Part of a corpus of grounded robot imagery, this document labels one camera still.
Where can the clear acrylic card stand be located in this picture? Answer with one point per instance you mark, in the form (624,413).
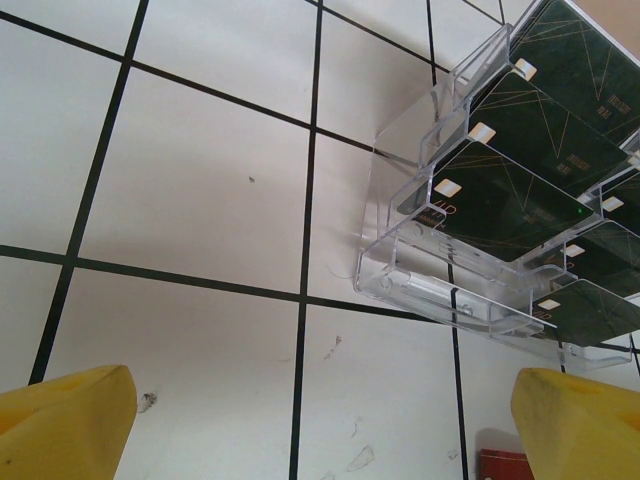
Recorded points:
(425,287)

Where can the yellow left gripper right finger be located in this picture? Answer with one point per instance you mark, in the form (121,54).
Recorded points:
(585,435)

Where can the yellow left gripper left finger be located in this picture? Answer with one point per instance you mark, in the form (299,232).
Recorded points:
(60,430)

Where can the red card holder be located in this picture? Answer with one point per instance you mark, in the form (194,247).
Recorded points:
(502,467)

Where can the dark green VIP card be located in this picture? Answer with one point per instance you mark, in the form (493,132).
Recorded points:
(530,120)
(565,45)
(610,250)
(590,315)
(500,200)
(627,200)

